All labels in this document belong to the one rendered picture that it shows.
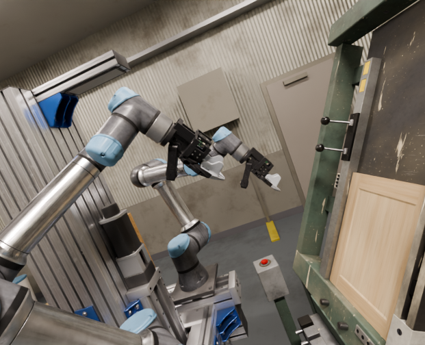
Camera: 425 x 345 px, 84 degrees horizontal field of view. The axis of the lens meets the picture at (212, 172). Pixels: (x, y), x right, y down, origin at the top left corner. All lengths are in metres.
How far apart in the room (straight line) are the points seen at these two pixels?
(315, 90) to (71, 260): 3.73
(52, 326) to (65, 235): 0.42
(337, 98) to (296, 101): 2.58
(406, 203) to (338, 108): 0.64
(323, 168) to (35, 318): 1.24
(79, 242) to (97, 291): 0.18
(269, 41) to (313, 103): 1.13
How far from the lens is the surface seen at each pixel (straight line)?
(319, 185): 1.37
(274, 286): 1.42
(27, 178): 0.96
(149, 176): 1.10
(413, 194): 0.93
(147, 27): 4.41
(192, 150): 0.63
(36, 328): 0.58
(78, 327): 0.60
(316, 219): 1.41
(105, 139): 0.58
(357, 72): 1.44
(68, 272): 1.00
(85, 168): 0.69
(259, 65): 4.02
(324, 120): 1.16
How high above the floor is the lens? 1.66
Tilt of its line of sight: 7 degrees down
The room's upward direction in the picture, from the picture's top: 22 degrees counter-clockwise
